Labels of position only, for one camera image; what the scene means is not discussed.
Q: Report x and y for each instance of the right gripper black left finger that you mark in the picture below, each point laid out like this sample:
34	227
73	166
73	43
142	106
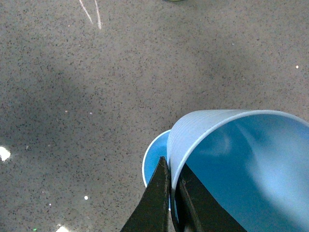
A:
151	214

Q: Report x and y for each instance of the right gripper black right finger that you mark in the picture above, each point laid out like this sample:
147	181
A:
197	210

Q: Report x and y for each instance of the light blue plastic cup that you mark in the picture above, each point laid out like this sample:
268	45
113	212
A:
255	163

